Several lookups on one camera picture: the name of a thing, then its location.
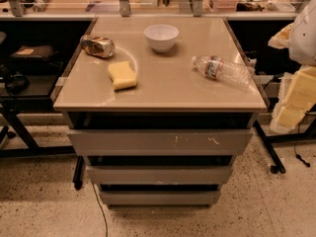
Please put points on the beige top drawer cabinet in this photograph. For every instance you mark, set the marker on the beige top drawer cabinet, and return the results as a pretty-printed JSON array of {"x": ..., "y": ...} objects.
[{"x": 166, "y": 81}]

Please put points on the clear plastic water bottle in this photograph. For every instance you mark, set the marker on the clear plastic water bottle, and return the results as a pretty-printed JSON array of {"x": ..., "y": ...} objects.
[{"x": 219, "y": 69}]

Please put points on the black headphones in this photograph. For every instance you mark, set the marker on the black headphones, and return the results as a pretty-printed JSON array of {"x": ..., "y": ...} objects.
[{"x": 16, "y": 83}]

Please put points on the black right table frame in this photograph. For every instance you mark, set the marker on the black right table frame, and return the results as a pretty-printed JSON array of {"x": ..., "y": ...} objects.
[{"x": 269, "y": 141}]

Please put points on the crushed metal can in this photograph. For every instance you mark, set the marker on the crushed metal can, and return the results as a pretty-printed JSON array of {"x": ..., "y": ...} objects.
[{"x": 98, "y": 46}]

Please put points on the grey top drawer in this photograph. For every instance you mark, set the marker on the grey top drawer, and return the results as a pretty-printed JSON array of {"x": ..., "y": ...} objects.
[{"x": 162, "y": 134}]

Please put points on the grey drawer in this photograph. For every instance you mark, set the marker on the grey drawer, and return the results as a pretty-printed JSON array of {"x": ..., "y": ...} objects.
[
  {"x": 162, "y": 134},
  {"x": 159, "y": 194},
  {"x": 159, "y": 170}
]

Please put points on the black table frame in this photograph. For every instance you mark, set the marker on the black table frame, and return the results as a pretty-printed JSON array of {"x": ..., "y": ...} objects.
[
  {"x": 10, "y": 108},
  {"x": 269, "y": 141}
]

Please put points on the black left table frame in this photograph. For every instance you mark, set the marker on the black left table frame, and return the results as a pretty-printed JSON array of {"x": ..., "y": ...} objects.
[{"x": 10, "y": 108}]

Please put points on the grey bottom drawer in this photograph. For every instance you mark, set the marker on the grey bottom drawer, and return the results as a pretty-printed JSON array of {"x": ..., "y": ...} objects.
[{"x": 159, "y": 194}]

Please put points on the white bowl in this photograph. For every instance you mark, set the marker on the white bowl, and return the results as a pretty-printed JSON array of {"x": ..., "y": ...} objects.
[{"x": 161, "y": 38}]

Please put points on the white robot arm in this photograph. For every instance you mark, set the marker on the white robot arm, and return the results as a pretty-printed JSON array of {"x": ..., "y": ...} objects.
[{"x": 302, "y": 44}]

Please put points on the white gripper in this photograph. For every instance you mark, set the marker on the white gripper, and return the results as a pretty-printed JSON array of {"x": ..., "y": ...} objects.
[{"x": 304, "y": 39}]

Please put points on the dark pouch on shelf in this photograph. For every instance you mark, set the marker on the dark pouch on shelf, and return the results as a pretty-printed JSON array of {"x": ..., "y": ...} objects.
[{"x": 34, "y": 53}]

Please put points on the yellow sponge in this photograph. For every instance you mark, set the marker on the yellow sponge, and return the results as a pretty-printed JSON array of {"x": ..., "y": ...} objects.
[{"x": 122, "y": 75}]

